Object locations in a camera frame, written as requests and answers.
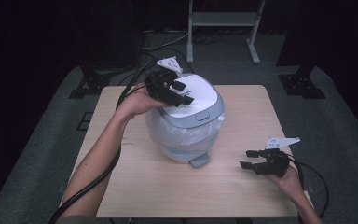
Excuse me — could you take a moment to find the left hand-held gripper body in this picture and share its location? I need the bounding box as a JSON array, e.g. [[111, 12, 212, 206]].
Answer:
[[144, 55, 185, 108]]

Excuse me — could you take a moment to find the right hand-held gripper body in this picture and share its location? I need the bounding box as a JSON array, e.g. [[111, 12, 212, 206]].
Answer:
[[251, 136, 301, 179]]

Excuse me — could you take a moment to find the person's right hand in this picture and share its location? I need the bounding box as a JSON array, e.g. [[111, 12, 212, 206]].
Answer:
[[265, 164, 307, 200]]

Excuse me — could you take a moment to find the person's left hand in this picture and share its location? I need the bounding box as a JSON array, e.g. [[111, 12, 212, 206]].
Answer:
[[115, 82, 172, 120]]

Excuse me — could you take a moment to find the clear plastic bin liner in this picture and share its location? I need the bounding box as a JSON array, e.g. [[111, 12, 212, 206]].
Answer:
[[145, 106, 226, 153]]

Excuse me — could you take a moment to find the black stand base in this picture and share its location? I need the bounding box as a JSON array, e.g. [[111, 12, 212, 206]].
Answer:
[[68, 63, 113, 100], [278, 64, 326, 100]]

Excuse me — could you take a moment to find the white metal stand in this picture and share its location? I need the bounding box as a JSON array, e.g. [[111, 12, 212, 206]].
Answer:
[[186, 0, 267, 64]]

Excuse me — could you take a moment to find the floor outlet box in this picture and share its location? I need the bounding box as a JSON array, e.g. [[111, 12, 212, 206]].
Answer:
[[76, 111, 94, 132]]

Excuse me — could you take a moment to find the grey floor cable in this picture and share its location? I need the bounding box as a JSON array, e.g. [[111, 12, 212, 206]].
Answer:
[[141, 32, 190, 53]]

